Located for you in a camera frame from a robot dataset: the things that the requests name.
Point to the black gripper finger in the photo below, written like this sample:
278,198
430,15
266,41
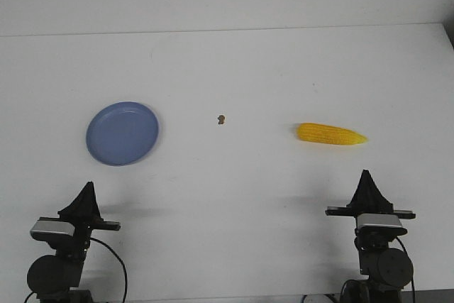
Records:
367,196
83,207

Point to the yellow corn cob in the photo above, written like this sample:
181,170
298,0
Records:
325,134

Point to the blue round plate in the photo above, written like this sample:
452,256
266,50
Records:
122,133

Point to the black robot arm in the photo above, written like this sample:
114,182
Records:
56,278
383,259

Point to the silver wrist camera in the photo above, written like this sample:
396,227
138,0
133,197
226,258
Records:
367,220
46,230

